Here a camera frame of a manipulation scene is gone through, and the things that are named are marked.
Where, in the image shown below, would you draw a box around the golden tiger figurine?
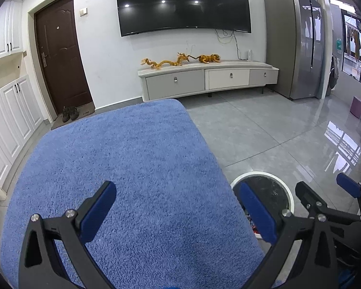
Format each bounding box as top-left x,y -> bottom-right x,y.
198,54 -> 222,64

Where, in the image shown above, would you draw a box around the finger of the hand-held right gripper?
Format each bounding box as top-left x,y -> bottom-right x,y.
336,173 -> 361,215
295,181 -> 361,226

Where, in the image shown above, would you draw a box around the purple stool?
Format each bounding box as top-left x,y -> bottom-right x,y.
350,96 -> 361,118

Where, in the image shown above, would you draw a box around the white round trash bin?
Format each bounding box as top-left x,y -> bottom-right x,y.
230,171 -> 296,240

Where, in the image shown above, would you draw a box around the hanging clothes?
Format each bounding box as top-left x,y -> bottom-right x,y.
346,21 -> 361,61

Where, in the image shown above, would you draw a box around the brown entrance door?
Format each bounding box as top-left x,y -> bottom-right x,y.
34,0 -> 93,122

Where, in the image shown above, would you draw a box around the black wall television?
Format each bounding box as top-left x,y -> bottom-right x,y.
116,0 -> 252,37

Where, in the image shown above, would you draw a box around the brown doormat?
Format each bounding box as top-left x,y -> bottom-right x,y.
51,108 -> 95,131

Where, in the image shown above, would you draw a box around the white upper wall cabinets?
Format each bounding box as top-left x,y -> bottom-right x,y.
0,0 -> 24,64

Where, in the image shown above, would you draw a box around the balcony glass door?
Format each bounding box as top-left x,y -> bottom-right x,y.
341,9 -> 361,91

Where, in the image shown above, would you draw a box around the white lower cabinets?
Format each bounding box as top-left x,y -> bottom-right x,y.
0,75 -> 44,201

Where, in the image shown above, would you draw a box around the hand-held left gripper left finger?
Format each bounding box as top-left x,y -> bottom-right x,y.
17,181 -> 117,289

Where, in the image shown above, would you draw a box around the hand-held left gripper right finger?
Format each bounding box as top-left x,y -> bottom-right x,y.
238,181 -> 339,289

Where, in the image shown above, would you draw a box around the television cable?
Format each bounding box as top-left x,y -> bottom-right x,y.
215,29 -> 241,61

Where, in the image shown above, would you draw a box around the golden dragon figurine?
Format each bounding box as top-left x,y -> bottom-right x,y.
141,53 -> 199,70

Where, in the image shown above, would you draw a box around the grey and white television console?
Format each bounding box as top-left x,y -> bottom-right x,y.
138,60 -> 280,102

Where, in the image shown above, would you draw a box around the grey refrigerator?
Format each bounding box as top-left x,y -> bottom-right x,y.
262,0 -> 325,100

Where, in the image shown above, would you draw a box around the blue fluffy blanket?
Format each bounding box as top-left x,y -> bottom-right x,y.
0,99 -> 267,289

